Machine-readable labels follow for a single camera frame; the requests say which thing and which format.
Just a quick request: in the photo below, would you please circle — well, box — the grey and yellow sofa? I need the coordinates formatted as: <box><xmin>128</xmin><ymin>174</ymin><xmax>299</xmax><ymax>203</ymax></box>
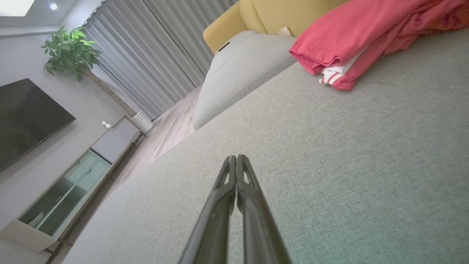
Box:
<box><xmin>62</xmin><ymin>29</ymin><xmax>469</xmax><ymax>264</ymax></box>

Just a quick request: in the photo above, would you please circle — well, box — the green indoor tree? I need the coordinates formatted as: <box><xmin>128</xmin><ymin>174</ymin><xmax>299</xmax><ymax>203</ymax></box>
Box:
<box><xmin>41</xmin><ymin>25</ymin><xmax>138</xmax><ymax>118</ymax></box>

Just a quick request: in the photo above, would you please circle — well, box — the pale green cabinet drawer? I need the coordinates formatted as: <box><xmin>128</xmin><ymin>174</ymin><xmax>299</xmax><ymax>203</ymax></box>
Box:
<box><xmin>65</xmin><ymin>151</ymin><xmax>99</xmax><ymax>183</ymax></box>
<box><xmin>76</xmin><ymin>159</ymin><xmax>111</xmax><ymax>192</ymax></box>

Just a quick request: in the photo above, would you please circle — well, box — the grey cabinet door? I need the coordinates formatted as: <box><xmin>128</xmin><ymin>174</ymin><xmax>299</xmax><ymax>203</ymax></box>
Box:
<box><xmin>91</xmin><ymin>117</ymin><xmax>140</xmax><ymax>164</ymax></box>

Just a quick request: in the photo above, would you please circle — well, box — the red garment with white panel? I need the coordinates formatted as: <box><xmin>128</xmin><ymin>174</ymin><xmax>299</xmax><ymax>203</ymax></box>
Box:
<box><xmin>289</xmin><ymin>0</ymin><xmax>440</xmax><ymax>91</ymax></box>

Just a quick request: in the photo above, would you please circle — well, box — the black flat television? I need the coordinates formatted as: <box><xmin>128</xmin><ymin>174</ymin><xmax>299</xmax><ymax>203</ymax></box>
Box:
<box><xmin>0</xmin><ymin>78</ymin><xmax>77</xmax><ymax>173</ymax></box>

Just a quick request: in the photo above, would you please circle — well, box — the rectangular ceiling light panel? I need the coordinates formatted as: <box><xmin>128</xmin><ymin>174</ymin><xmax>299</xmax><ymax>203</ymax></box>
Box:
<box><xmin>0</xmin><ymin>0</ymin><xmax>36</xmax><ymax>17</ymax></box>

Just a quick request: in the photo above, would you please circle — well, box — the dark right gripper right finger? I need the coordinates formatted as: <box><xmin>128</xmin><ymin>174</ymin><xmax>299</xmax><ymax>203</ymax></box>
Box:
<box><xmin>236</xmin><ymin>154</ymin><xmax>292</xmax><ymax>264</ymax></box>

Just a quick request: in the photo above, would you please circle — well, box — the narrow grey sofa seat cushion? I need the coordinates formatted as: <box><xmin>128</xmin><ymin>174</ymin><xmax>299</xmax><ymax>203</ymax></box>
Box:
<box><xmin>192</xmin><ymin>30</ymin><xmax>298</xmax><ymax>131</ymax></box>

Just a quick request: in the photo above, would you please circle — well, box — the white ribbed plant pot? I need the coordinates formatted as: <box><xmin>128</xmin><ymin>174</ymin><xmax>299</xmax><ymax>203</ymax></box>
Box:
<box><xmin>131</xmin><ymin>110</ymin><xmax>155</xmax><ymax>135</ymax></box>

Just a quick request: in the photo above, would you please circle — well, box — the large yellow sofa backrest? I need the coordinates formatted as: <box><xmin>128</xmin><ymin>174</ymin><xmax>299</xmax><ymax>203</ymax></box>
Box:
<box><xmin>253</xmin><ymin>0</ymin><xmax>349</xmax><ymax>37</ymax></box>

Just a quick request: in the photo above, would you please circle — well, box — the grey pleated curtain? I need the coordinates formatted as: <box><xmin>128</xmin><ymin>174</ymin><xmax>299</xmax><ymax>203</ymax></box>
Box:
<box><xmin>144</xmin><ymin>0</ymin><xmax>239</xmax><ymax>76</ymax></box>
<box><xmin>82</xmin><ymin>0</ymin><xmax>206</xmax><ymax>120</ymax></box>

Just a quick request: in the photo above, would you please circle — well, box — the small yellow sofa backrest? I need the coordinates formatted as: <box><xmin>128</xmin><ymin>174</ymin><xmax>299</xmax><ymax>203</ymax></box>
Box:
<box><xmin>239</xmin><ymin>0</ymin><xmax>269</xmax><ymax>34</ymax></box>

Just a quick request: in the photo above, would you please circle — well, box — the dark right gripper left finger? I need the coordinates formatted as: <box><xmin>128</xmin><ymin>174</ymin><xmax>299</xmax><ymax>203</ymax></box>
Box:
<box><xmin>178</xmin><ymin>155</ymin><xmax>238</xmax><ymax>264</ymax></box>

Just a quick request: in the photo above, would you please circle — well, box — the long low TV cabinet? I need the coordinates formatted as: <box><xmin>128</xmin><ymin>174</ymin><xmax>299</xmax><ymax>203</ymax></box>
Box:
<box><xmin>0</xmin><ymin>115</ymin><xmax>147</xmax><ymax>264</ymax></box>

